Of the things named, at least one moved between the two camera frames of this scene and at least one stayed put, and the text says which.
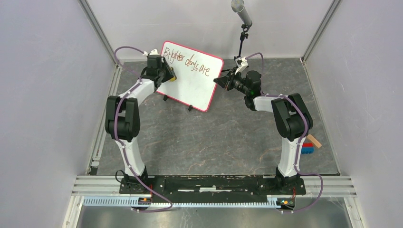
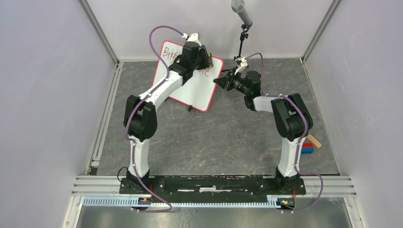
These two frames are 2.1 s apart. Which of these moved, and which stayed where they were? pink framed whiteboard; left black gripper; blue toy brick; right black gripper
Moved: left black gripper
Stayed: right black gripper; pink framed whiteboard; blue toy brick
